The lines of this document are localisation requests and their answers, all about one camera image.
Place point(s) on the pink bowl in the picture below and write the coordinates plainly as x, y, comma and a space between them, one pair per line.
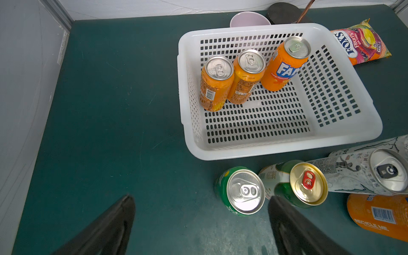
247, 19

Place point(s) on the orange Fanta can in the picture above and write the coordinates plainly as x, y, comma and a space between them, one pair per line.
385, 215

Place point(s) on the green beer can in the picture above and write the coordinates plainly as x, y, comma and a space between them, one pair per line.
302, 184

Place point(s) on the black metal cup stand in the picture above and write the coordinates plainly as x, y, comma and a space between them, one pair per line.
286, 13

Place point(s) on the colourful snack bag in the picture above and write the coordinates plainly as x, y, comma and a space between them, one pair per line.
361, 43

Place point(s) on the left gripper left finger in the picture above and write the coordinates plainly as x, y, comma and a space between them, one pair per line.
109, 234

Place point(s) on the white plastic basket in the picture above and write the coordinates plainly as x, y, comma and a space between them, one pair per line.
324, 104

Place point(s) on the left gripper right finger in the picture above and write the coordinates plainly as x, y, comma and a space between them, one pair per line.
296, 235

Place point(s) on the white Monster can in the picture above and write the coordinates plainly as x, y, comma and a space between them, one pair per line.
397, 144
373, 171

